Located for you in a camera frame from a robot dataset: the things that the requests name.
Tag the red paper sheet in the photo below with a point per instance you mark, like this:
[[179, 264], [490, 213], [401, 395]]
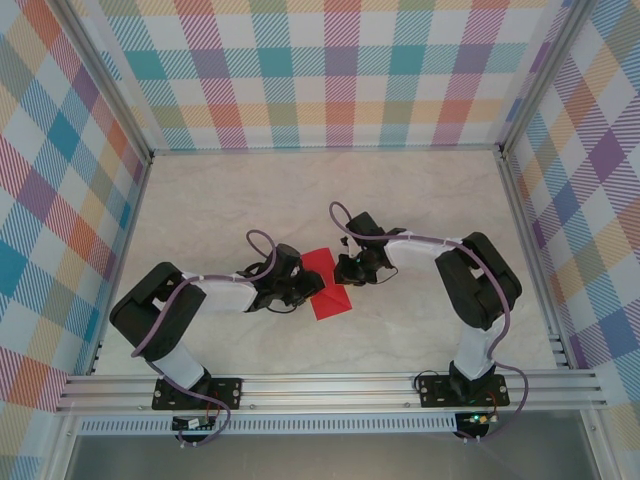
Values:
[[332, 305]]

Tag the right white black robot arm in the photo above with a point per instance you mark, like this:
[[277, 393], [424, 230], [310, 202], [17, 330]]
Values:
[[415, 250]]

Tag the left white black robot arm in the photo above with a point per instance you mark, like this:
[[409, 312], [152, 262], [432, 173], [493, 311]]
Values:
[[225, 297]]

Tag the wide aluminium mounting rail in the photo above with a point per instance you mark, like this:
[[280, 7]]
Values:
[[325, 392]]

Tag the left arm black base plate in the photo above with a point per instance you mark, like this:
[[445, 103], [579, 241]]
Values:
[[227, 392]]

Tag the aluminium table edge rail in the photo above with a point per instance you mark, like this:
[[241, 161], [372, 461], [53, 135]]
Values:
[[125, 250], [529, 250], [325, 149]]

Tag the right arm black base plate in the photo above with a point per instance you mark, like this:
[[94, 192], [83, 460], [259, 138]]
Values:
[[432, 390]]

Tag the slanted aluminium frame post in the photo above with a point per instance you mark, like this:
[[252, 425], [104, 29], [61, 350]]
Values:
[[541, 75], [106, 75]]

